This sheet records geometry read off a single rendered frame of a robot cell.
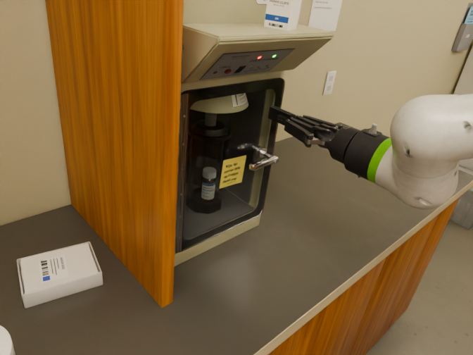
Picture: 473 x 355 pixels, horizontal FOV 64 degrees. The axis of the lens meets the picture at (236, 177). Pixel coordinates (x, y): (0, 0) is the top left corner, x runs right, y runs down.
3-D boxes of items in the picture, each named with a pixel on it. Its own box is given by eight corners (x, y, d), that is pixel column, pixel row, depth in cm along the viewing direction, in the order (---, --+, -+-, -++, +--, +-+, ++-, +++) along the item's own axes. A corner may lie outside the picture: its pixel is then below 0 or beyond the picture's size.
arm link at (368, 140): (360, 190, 73) (383, 177, 79) (378, 134, 68) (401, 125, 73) (335, 177, 77) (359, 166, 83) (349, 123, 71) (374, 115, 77)
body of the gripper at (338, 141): (371, 127, 78) (333, 113, 84) (348, 135, 73) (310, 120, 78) (361, 160, 82) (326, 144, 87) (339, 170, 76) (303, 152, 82)
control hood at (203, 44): (173, 80, 70) (174, 23, 65) (286, 67, 90) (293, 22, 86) (212, 98, 63) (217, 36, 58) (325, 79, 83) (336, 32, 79)
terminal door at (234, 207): (172, 253, 91) (178, 91, 71) (260, 213, 110) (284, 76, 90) (174, 255, 90) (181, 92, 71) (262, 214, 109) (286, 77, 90)
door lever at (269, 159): (238, 165, 92) (238, 155, 91) (265, 156, 98) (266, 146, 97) (253, 174, 89) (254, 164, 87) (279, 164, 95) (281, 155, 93)
